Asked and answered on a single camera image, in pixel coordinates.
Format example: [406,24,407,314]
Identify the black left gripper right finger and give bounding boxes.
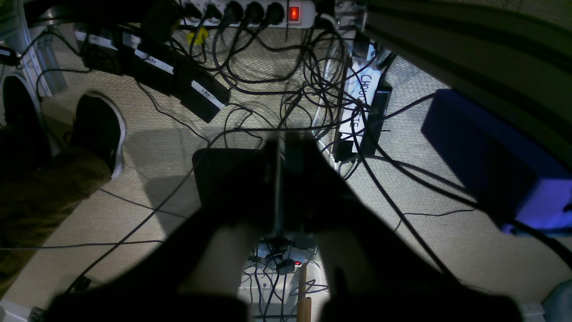
[283,134,522,322]

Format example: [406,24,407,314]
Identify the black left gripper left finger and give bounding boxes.
[49,139,279,322]

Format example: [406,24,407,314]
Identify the blue plastic box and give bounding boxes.
[421,89,572,237]

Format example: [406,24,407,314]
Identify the black shoe white sole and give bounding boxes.
[70,90,126,180]

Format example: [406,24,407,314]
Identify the black power adapter white label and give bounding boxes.
[174,65,230,123]

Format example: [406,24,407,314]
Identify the black power adapter handwritten label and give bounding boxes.
[333,59,393,162]

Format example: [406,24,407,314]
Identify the tangled black cables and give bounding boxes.
[134,18,447,278]

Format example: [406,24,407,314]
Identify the white power strip red switch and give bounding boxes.
[175,0,317,29]

